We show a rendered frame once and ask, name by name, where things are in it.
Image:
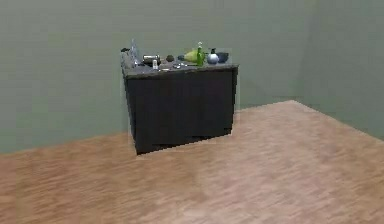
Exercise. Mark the black kitchen cabinet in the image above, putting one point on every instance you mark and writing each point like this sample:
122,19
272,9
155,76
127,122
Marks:
180,106

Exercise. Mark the small silver utensil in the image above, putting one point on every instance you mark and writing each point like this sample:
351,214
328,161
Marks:
177,66

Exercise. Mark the yellow-green fruit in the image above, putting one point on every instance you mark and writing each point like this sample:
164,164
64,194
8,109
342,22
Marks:
191,56

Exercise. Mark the green bottle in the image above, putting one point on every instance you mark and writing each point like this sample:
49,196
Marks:
199,56

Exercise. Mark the white round soap dispenser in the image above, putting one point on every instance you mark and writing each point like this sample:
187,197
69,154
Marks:
212,58

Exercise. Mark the small dark round object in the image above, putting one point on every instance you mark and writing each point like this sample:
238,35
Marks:
170,58

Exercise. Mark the small white shaker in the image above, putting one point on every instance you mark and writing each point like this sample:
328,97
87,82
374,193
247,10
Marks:
155,64

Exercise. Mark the dark blue bowl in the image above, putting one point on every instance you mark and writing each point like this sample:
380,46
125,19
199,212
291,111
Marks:
223,57

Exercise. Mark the silver metal pot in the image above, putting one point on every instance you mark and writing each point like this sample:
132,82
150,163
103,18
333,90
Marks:
151,59

